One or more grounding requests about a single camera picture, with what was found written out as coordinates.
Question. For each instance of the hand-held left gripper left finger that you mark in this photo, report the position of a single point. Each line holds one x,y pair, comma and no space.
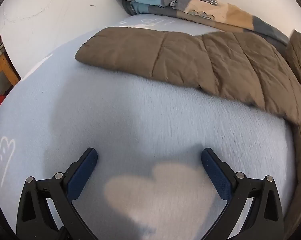
81,172

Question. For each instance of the wooden furniture frame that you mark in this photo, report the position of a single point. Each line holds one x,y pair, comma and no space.
3,66

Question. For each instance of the brown quilted jacket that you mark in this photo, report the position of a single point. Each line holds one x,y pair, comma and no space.
215,62

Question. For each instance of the light blue cloud-print bed sheet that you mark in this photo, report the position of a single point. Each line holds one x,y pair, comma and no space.
115,117

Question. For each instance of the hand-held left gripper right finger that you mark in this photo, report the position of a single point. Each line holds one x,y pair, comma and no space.
216,172

